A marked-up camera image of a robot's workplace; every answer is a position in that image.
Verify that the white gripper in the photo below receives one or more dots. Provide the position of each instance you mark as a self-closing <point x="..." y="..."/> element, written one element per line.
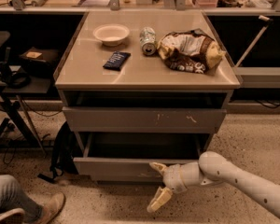
<point x="174" y="178"/>

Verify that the grey drawer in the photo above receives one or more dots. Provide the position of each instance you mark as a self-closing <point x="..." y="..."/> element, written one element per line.
<point x="143" y="120"/>
<point x="126" y="157"/>

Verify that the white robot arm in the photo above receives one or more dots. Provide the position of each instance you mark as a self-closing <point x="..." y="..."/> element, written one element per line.
<point x="210" y="169"/>

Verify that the grey drawer cabinet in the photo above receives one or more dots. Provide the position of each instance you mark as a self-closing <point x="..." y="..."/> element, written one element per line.
<point x="143" y="82"/>

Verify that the black backpack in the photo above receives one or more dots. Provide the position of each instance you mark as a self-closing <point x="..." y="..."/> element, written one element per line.
<point x="65" y="148"/>

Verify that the dark blue snack packet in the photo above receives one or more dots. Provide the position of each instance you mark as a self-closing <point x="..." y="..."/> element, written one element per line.
<point x="117" y="60"/>

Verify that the crumpled chip bag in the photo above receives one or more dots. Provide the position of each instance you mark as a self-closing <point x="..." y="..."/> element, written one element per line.
<point x="191" y="51"/>

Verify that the green soda can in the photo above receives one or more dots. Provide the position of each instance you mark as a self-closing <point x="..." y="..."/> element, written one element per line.
<point x="148" y="41"/>

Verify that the white leaning pole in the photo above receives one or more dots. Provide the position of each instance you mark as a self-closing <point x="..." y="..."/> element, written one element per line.
<point x="266" y="22"/>

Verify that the white paper bowl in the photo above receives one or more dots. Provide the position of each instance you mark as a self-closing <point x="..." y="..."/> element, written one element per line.
<point x="111" y="35"/>

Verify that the person leg in jeans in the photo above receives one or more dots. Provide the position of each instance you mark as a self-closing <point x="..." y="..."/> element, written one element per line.
<point x="12" y="196"/>

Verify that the black box on shelf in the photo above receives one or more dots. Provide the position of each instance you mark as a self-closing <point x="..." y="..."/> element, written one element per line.
<point x="40" y="62"/>

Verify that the black tripod stand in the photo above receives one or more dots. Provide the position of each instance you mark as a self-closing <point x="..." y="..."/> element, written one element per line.
<point x="27" y="129"/>

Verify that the black headphones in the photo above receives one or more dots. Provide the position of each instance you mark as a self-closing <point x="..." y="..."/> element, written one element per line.
<point x="17" y="80"/>

